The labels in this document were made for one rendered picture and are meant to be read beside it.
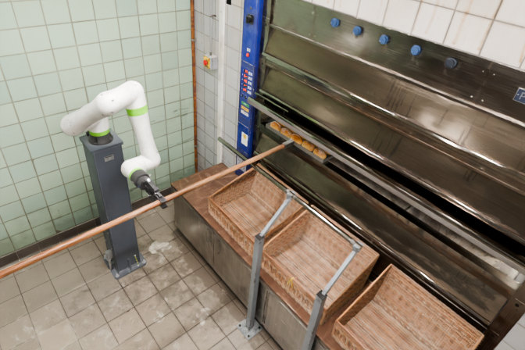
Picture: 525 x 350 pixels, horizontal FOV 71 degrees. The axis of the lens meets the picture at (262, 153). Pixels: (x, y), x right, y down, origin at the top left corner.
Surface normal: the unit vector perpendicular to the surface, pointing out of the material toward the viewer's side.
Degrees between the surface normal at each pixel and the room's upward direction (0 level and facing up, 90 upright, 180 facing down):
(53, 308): 0
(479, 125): 70
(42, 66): 90
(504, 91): 91
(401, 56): 90
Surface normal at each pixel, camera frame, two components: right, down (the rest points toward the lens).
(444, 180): -0.68, 0.02
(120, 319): 0.08, -0.82
